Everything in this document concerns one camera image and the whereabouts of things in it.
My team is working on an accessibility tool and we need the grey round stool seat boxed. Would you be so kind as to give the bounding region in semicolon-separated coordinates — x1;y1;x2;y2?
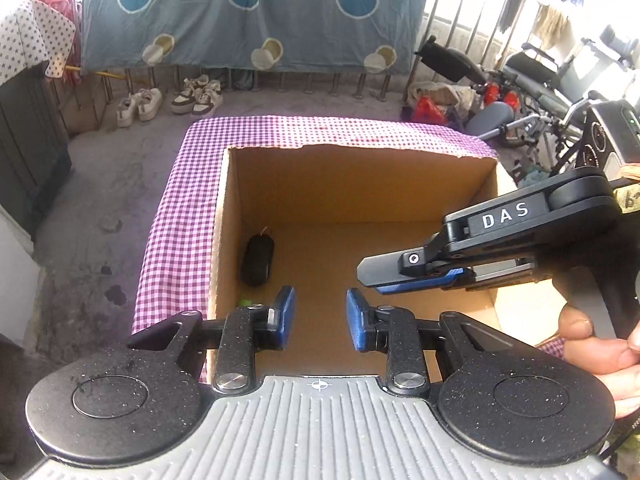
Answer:
467;101;516;136

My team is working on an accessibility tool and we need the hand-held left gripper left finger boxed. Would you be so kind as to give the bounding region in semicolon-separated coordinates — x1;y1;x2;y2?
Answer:
126;285;297;394

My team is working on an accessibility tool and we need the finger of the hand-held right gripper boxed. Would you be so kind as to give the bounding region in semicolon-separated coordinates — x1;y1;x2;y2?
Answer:
357;245;481;295

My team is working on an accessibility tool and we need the beige cloth pile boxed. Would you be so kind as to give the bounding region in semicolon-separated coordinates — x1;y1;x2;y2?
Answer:
407;81;476;112

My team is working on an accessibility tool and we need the beige and brown sneaker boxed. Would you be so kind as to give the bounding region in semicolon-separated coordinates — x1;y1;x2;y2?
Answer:
171;77;208;115
192;80;224;115

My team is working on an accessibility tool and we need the dark cabinet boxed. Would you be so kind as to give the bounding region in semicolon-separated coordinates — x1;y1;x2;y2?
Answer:
0;65;73;241

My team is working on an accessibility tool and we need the blue patterned bedsheet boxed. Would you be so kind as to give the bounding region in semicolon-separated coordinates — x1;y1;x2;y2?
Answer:
80;0;435;74

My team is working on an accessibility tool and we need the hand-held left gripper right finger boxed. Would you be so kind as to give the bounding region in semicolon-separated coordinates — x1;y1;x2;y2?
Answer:
346;287;536;397

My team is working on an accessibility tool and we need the dark hanging cloth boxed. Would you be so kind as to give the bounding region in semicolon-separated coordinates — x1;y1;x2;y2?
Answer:
497;0;521;33

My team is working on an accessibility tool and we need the beige hanging towel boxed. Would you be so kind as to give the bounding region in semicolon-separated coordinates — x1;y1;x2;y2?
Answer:
532;2;571;51

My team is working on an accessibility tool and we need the black padded seat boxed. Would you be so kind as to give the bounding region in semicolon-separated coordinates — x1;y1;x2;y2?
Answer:
415;35;488;84

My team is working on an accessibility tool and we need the black oval object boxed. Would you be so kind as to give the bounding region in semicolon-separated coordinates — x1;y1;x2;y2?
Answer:
240;230;276;287

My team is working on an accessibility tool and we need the person's right hand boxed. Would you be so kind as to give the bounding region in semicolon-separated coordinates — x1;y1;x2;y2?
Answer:
557;305;640;418

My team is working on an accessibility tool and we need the black wheelchair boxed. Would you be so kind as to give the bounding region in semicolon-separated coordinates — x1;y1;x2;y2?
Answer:
500;25;640;171

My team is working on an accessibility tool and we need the purple checked tablecloth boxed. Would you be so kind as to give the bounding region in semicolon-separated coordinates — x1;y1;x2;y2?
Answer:
132;116;568;385

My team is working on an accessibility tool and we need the white polka dot cloth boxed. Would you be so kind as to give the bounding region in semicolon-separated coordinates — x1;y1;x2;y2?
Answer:
0;0;77;86

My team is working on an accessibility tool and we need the white appliance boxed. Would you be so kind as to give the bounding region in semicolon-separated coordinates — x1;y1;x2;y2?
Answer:
0;205;41;351

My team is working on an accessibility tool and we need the white sneaker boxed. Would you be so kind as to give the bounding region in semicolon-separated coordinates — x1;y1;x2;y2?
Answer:
134;88;164;122
116;91;146;128

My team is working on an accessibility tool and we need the red plastic bag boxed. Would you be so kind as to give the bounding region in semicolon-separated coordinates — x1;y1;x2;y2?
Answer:
412;96;448;126

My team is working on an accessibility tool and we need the brown cardboard box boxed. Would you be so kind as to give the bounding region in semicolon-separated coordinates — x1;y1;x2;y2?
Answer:
207;144;567;385

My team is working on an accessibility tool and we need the yellow rod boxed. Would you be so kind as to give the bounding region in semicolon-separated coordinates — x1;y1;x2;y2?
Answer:
65;64;123;80

